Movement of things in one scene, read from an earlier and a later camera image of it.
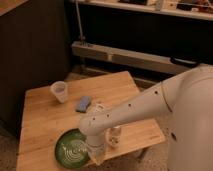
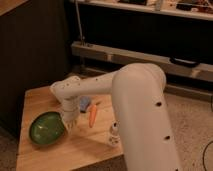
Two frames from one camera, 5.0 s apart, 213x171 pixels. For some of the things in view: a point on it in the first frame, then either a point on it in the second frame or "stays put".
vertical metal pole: [79, 22] stays put
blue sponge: [83, 104] stays put
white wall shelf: [194, 9] stays put
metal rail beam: [149, 60] stays put
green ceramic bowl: [71, 148] → [46, 128]
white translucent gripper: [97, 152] → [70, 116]
